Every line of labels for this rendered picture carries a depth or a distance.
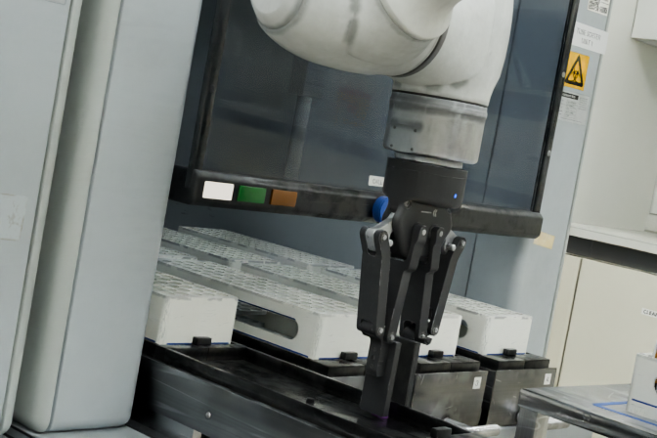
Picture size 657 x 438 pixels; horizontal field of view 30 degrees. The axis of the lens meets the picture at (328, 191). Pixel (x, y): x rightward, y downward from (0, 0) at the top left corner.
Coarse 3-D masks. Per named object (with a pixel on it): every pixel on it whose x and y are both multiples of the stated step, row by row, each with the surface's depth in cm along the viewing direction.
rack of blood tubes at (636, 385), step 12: (636, 360) 129; (648, 360) 128; (636, 372) 129; (648, 372) 128; (636, 384) 129; (648, 384) 128; (636, 396) 129; (648, 396) 128; (636, 408) 129; (648, 408) 128
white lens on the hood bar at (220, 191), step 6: (204, 186) 118; (210, 186) 118; (216, 186) 119; (222, 186) 119; (228, 186) 120; (204, 192) 118; (210, 192) 118; (216, 192) 119; (222, 192) 119; (228, 192) 120; (216, 198) 119; (222, 198) 119; (228, 198) 120
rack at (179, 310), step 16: (160, 272) 138; (160, 288) 126; (176, 288) 129; (192, 288) 130; (208, 288) 132; (160, 304) 123; (176, 304) 123; (192, 304) 124; (208, 304) 126; (224, 304) 128; (160, 320) 123; (176, 320) 123; (192, 320) 125; (208, 320) 126; (224, 320) 128; (160, 336) 123; (176, 336) 124; (192, 336) 125; (208, 336) 127; (224, 336) 128
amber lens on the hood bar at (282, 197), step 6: (276, 192) 125; (282, 192) 125; (288, 192) 126; (294, 192) 127; (270, 198) 124; (276, 198) 125; (282, 198) 125; (288, 198) 126; (294, 198) 127; (276, 204) 125; (282, 204) 125; (288, 204) 126; (294, 204) 127
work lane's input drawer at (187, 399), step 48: (144, 384) 121; (192, 384) 116; (240, 384) 113; (288, 384) 121; (336, 384) 119; (240, 432) 111; (288, 432) 107; (336, 432) 105; (384, 432) 108; (432, 432) 104
